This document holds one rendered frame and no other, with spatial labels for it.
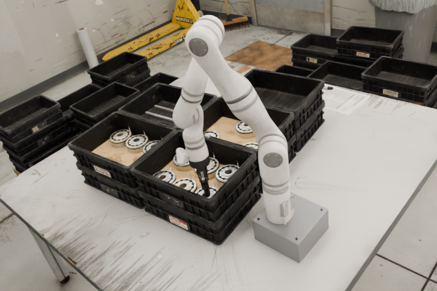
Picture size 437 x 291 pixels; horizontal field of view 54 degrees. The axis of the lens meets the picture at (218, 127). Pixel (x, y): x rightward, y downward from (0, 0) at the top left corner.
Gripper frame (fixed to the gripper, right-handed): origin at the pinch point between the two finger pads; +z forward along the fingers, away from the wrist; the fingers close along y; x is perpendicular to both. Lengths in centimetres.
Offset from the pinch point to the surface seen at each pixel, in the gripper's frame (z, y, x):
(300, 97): 6, 57, -53
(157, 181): -5.1, 2.3, 16.9
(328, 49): 51, 197, -116
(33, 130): 34, 138, 110
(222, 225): 10.4, -10.7, -2.7
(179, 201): 1.9, -3.1, 10.6
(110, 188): 11, 26, 41
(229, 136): 5.0, 36.0, -13.7
